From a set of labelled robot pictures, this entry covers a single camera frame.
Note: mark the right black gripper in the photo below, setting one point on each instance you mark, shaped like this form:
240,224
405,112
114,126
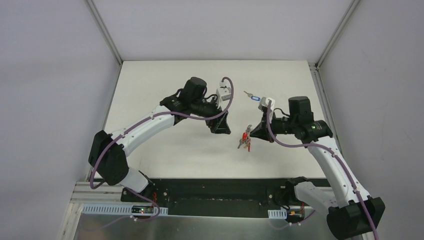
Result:
265,124

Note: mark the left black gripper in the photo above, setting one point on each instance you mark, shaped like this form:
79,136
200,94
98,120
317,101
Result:
218,118

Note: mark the grey red keyring holder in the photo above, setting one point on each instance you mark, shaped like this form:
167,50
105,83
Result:
245,140

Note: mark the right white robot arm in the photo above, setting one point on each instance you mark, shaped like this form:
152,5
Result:
352,211

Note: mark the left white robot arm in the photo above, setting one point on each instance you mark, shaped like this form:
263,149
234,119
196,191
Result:
109,151

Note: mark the blue tag key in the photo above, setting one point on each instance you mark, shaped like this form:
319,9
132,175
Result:
252,96

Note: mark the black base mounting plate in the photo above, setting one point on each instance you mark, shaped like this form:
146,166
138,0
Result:
236,198

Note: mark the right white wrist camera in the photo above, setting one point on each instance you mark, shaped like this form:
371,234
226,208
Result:
266,104

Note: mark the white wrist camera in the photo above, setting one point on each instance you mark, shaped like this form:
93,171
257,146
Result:
266,104
222,94

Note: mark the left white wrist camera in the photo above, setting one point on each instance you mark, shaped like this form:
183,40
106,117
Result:
222,94

